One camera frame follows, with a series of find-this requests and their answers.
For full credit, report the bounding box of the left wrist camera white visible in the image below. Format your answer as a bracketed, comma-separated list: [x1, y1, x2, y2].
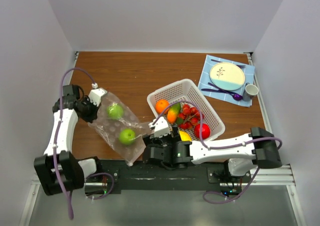
[88, 83, 108, 107]

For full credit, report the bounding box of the blue checked cloth napkin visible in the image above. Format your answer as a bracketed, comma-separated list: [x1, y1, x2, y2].
[197, 55, 255, 107]

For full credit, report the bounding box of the clear zip top bag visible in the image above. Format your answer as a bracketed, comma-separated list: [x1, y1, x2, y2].
[88, 92, 151, 166]

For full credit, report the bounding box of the white grey mug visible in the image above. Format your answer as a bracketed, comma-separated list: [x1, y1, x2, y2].
[242, 83, 259, 102]

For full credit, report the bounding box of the fake red grape bunch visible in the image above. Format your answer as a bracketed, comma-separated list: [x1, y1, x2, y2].
[175, 104, 200, 130]

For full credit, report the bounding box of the aluminium frame rail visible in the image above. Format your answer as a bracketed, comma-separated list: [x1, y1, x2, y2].
[244, 52, 307, 225]

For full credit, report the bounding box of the purple plastic knife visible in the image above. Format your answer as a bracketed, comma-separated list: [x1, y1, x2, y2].
[211, 59, 246, 68]

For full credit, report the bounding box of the white perforated plastic basket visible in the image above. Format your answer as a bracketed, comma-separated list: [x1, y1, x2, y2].
[146, 78, 226, 142]

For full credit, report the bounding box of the green fake apple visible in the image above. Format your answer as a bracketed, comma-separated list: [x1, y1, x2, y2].
[118, 128, 136, 146]
[107, 103, 124, 120]

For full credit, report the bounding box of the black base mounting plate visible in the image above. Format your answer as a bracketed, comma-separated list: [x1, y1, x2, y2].
[84, 160, 251, 196]

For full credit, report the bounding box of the red fake apple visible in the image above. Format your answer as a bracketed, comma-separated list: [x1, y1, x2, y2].
[194, 123, 211, 139]

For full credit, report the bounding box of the yellow fake lemon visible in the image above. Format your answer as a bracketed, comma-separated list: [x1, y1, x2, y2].
[179, 131, 192, 141]

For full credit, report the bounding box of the green fake apple top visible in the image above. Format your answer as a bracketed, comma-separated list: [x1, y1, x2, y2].
[107, 103, 124, 120]

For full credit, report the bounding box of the purple plastic fork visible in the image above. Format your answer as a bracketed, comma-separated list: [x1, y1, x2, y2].
[201, 88, 233, 95]

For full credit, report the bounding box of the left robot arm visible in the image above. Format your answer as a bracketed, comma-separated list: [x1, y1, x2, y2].
[33, 83, 107, 195]

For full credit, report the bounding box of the round cream blue plate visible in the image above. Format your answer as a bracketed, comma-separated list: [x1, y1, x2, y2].
[209, 62, 246, 91]

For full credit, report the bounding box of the orange fake orange front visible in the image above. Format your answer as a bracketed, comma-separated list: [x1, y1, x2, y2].
[155, 99, 169, 115]

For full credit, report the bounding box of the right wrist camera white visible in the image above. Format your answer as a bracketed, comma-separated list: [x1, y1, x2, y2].
[148, 116, 171, 138]

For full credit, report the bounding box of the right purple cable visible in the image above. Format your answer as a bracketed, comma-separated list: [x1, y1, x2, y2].
[151, 101, 283, 204]

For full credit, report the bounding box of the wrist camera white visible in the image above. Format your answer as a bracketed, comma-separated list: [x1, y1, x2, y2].
[88, 83, 108, 107]
[148, 116, 171, 138]

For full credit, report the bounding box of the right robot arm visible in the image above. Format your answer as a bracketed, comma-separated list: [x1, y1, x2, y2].
[142, 127, 283, 182]

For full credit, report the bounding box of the purple plastic spoon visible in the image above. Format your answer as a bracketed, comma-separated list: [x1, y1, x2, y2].
[207, 82, 243, 101]

